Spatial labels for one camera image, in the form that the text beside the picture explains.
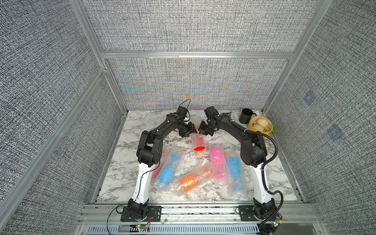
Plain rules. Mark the wrapped red wine glass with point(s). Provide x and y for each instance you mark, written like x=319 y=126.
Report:
x=162 y=161

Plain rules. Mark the pink plastic wine glass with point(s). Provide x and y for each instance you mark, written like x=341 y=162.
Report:
x=218 y=163

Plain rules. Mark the wrapped blue wine glass left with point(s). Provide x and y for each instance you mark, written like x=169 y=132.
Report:
x=169 y=169

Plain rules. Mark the yellow bowl with buns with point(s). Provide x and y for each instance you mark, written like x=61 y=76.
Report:
x=261 y=124

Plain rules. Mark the wrapped blue wine glass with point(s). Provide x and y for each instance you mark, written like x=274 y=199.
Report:
x=238 y=185
x=169 y=169

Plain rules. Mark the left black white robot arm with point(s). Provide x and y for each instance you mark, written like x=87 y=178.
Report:
x=149 y=153

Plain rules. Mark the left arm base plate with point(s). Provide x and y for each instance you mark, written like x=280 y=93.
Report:
x=151 y=214

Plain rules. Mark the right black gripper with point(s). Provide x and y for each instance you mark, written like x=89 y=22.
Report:
x=201 y=130

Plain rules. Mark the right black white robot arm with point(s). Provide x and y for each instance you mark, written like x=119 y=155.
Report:
x=253 y=153

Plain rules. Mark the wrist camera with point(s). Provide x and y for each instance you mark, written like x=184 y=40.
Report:
x=182 y=112
x=211 y=112

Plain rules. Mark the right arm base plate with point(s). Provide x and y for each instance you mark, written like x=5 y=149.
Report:
x=249 y=212

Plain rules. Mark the red plastic wine glass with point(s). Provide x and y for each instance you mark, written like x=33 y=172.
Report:
x=199 y=142

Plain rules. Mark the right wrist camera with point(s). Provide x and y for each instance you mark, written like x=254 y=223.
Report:
x=211 y=112

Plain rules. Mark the wrapped blue wine glass right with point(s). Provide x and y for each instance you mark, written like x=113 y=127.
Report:
x=238 y=185

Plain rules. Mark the black mug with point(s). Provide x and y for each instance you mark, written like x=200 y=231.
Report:
x=246 y=115

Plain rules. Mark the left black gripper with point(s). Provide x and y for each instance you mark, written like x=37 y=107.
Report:
x=191 y=129

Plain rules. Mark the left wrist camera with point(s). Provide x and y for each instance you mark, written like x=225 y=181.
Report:
x=182 y=112

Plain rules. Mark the aluminium front rail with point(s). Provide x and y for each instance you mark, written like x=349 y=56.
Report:
x=223 y=212

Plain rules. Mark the wrapped orange wine glass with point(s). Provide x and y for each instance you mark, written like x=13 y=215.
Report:
x=195 y=178

